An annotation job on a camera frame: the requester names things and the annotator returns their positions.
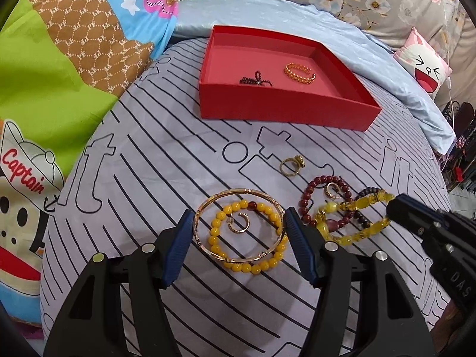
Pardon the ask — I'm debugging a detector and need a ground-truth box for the gold hoop earring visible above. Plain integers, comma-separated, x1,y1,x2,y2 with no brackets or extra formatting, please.
323,181,342,200
226,213,251,234

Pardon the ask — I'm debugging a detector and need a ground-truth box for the pink cartoon face pillow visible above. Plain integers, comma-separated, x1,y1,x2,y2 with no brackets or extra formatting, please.
394,27,452,99

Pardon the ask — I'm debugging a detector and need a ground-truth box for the yellow crystal bead bracelet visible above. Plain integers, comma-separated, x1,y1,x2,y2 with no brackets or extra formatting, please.
314,188,396,248

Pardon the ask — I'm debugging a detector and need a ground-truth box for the yellow amber bead bracelet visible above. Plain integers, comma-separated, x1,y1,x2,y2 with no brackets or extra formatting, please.
206,199,288,276

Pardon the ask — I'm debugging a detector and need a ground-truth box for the white charging cable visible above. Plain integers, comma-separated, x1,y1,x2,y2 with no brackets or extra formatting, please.
445,76,458,123

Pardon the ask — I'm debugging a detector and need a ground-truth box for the gold chain bangle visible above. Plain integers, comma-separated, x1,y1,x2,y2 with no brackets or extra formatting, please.
283,62,316,85

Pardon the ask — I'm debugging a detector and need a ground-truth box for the light blue quilt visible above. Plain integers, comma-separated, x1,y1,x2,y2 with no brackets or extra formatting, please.
173,0,456,155

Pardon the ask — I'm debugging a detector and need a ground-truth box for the dark red bead bracelet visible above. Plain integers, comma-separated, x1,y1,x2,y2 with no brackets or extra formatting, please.
297,175,354,231

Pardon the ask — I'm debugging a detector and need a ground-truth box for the red jewelry tray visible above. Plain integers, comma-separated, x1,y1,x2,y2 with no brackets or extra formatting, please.
198,25,381,131

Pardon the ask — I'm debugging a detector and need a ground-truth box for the gold ring with ornament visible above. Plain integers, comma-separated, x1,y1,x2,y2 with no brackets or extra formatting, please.
279,154,307,178

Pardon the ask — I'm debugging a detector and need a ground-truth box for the grey striped lettered sheet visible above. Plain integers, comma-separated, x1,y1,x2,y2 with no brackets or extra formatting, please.
40,39,450,356

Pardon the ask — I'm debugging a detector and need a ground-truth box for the colourful cartoon monkey blanket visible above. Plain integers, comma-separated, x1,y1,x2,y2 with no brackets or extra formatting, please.
1,0,178,326

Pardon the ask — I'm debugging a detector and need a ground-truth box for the black and gold bead bracelet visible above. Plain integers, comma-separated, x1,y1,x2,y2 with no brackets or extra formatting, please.
351,186,384,231

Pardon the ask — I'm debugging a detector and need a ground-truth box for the dark garnet bead tassel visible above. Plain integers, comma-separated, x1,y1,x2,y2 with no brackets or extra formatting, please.
239,70,273,87

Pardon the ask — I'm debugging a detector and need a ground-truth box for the thin rose gold bangle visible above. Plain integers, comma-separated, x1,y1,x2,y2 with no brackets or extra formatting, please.
193,188,286,272

